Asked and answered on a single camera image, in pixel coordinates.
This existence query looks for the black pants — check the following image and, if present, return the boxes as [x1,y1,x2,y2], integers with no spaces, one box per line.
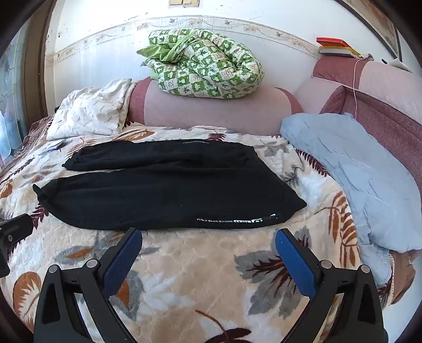
[33,139,308,231]

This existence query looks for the green checked quilt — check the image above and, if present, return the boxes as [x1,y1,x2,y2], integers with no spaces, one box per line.
[137,28,265,99]

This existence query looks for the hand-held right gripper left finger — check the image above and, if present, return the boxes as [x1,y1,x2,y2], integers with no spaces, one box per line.
[33,227,144,343]

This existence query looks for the light blue quilted blanket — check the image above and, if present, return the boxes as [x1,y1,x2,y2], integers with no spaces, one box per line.
[280,113,422,287]

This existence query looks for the small white object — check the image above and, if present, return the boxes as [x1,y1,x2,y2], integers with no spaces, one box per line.
[382,58,413,72]

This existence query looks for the patterned glass door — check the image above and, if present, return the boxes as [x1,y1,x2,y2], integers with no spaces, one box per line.
[0,20,50,172]

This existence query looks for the white cable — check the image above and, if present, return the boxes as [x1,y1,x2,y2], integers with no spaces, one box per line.
[350,54,374,119]

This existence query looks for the pink quilted bed headboard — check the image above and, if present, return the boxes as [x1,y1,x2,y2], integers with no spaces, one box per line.
[293,55,422,212]

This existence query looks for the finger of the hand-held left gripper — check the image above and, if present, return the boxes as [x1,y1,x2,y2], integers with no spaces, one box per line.
[0,214,34,278]

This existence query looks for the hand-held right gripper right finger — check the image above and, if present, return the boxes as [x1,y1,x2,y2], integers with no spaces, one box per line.
[275,228,387,343]

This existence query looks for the leaf print blanket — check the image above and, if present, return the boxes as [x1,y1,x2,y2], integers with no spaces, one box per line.
[0,127,396,343]

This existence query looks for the pink bolster cushion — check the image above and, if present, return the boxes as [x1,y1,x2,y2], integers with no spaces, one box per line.
[127,77,303,136]

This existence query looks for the red book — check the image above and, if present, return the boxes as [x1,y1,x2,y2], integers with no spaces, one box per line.
[316,37,354,49]

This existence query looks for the white patterned pillow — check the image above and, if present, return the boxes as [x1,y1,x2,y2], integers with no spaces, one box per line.
[46,78,133,141]

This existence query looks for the framed wall picture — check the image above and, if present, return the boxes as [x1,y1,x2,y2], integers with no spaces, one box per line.
[336,0,403,60]

